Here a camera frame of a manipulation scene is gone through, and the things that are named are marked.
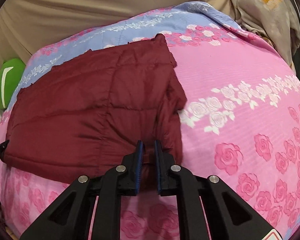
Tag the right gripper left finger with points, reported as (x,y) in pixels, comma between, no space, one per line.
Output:
(89,208)

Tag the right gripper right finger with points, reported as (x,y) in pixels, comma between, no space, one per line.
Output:
(207,207)

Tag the maroon quilted puffer jacket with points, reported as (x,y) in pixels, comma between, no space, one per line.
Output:
(85,115)

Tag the green pillow with white stripe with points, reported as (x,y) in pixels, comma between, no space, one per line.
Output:
(10,76)

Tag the pink floral bed sheet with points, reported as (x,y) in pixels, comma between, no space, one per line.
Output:
(241,120)

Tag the beige curtain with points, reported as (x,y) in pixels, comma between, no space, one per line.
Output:
(28,25)

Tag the beige floral blanket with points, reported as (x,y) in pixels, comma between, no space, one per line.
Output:
(275,21)

